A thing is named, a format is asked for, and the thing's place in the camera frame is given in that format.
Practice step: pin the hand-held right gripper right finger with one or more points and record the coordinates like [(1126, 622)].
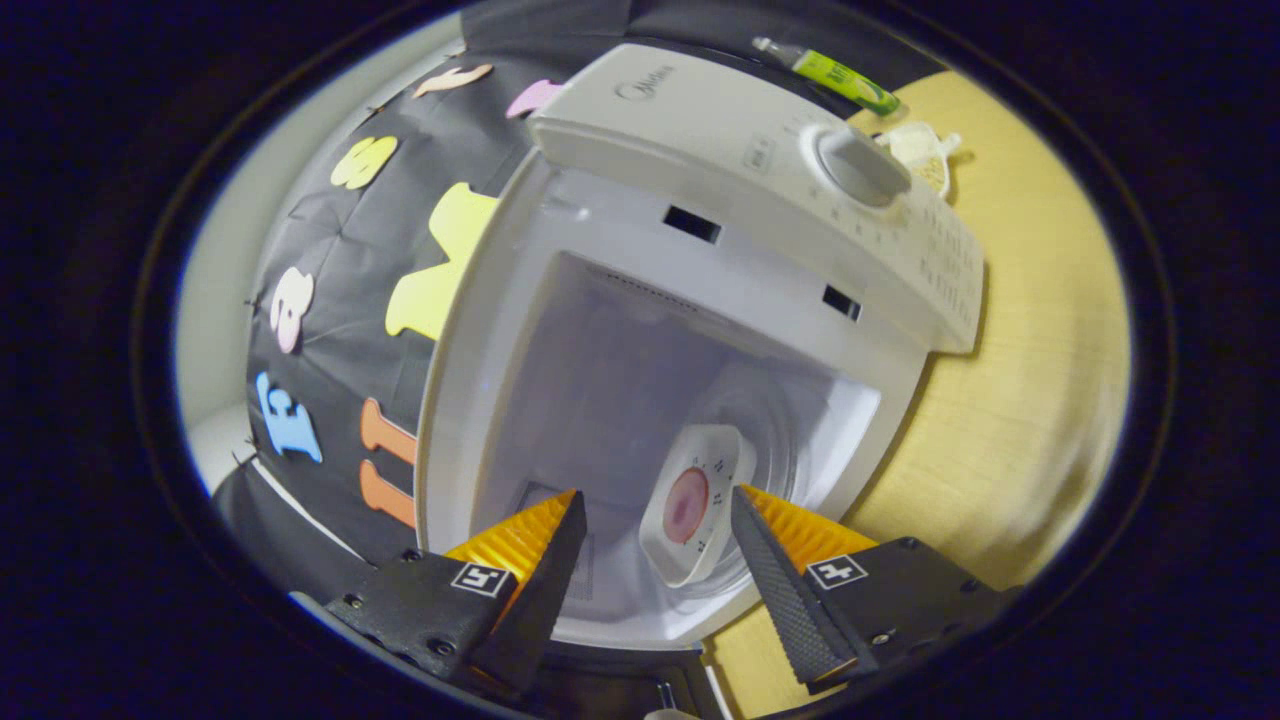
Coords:
[(785, 600)]

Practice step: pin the green drink bottle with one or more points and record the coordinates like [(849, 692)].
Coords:
[(840, 78)]

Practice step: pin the glass microwave turntable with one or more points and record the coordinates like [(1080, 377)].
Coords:
[(770, 440)]

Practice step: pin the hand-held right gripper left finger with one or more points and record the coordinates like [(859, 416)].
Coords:
[(545, 590)]

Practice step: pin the white microwave oven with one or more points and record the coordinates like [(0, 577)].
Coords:
[(720, 130)]

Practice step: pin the white divided bean tray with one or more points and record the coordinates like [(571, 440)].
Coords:
[(925, 150)]

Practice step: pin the pink round meat slice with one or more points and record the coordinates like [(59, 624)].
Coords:
[(686, 505)]

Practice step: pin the white square plate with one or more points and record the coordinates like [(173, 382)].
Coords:
[(720, 450)]

